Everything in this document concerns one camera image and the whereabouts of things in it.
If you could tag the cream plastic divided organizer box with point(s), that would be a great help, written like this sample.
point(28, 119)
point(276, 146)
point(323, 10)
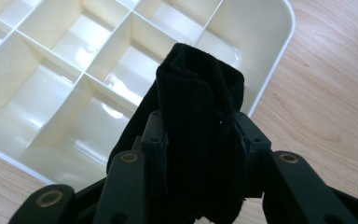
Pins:
point(74, 77)

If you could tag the black sock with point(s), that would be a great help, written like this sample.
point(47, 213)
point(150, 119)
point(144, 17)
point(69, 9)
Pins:
point(195, 124)

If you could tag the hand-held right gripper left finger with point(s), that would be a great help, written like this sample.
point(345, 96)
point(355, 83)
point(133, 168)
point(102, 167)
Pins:
point(155, 146)

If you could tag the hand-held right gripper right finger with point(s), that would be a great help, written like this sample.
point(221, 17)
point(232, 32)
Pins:
point(252, 146)

